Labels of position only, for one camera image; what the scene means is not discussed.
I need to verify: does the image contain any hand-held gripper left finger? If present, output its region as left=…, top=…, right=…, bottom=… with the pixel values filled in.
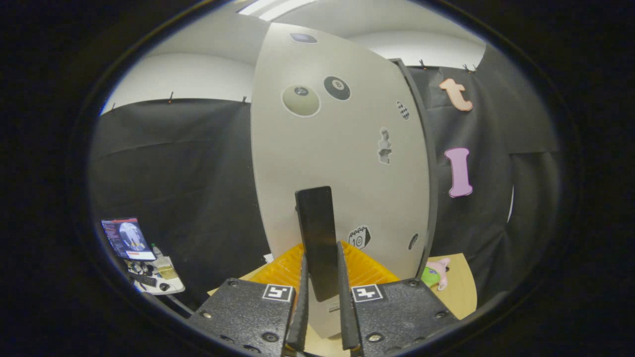
left=189, top=243, right=309, bottom=357

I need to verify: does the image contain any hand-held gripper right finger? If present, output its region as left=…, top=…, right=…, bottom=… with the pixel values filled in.
left=337, top=241, right=459, bottom=357

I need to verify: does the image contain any black door handle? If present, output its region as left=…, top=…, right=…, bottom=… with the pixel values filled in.
left=295, top=186, right=340, bottom=302

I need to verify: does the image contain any light grey shoe cabinet door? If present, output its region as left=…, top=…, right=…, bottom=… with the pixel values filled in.
left=251, top=22, right=431, bottom=339

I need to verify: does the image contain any green and pink plush toy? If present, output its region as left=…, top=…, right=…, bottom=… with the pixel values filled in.
left=422, top=258, right=451, bottom=291

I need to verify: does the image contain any cluttered white side table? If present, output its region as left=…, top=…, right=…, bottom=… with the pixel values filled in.
left=127, top=244, right=185, bottom=296

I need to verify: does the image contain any computer monitor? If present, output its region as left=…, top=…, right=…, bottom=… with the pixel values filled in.
left=101, top=217, right=157, bottom=261

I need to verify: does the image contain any black backdrop cloth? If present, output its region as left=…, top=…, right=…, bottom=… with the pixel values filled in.
left=89, top=45, right=561, bottom=310

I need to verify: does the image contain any ceiling light panel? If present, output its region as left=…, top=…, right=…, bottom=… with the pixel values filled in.
left=238, top=0, right=318, bottom=21

